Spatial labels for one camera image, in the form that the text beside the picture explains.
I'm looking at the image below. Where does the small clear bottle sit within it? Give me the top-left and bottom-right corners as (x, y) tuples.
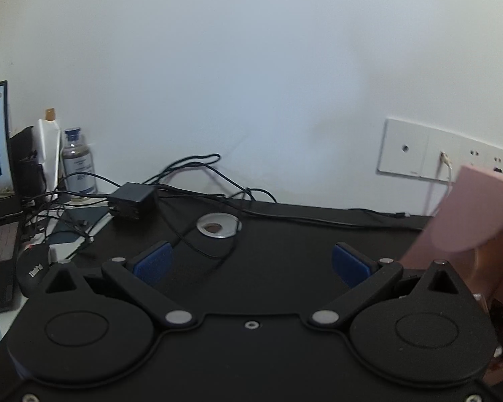
(62, 128), (98, 196)

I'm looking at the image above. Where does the pink cardboard box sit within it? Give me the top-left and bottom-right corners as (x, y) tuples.
(400, 165), (503, 386)

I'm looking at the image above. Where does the black speaker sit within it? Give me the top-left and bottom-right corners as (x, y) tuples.
(9, 126), (47, 200)

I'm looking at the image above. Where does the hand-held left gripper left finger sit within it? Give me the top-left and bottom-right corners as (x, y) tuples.
(25, 241), (198, 331)

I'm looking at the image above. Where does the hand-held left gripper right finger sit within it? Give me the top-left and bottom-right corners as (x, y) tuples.
(308, 242), (483, 329)

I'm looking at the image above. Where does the grey desk grommet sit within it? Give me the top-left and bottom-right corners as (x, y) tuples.
(196, 213), (243, 240)

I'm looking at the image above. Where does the tangled black cable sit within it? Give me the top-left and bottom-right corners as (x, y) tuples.
(21, 153), (277, 278)

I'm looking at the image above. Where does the black power adapter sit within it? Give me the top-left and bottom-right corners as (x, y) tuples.
(107, 182), (158, 221)

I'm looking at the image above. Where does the black computer mouse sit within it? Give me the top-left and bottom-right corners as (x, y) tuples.
(16, 245), (56, 299)

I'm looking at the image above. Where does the white plugged cable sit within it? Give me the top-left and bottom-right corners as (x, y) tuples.
(428, 153), (454, 218)

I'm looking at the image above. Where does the white wall socket strip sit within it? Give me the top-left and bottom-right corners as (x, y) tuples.
(377, 118), (503, 183)

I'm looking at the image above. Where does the black desktop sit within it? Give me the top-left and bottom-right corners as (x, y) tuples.
(0, 195), (503, 402)

